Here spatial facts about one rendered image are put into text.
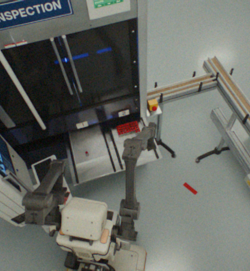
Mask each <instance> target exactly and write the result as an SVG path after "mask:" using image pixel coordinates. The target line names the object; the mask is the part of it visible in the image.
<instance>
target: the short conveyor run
mask: <svg viewBox="0 0 250 271"><path fill-rule="evenodd" d="M193 73H194V74H193V77H192V78H189V79H185V80H182V81H180V82H176V83H172V84H168V85H165V86H162V87H158V85H157V82H155V88H154V89H149V90H147V100H148V99H150V98H153V97H156V100H157V102H158V106H160V105H161V104H166V103H170V102H174V101H178V100H182V99H183V98H186V97H190V96H195V95H198V94H201V93H204V92H208V91H213V90H215V88H216V87H217V81H216V77H213V76H212V73H207V74H204V75H199V76H197V77H196V76H195V75H196V72H195V71H194V72H193Z"/></svg>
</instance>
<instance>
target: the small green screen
mask: <svg viewBox="0 0 250 271"><path fill-rule="evenodd" d="M86 3H87V9H88V14H89V18H90V19H91V20H92V19H97V18H100V17H104V16H110V15H114V14H116V13H121V12H126V11H130V2H129V0H86Z"/></svg>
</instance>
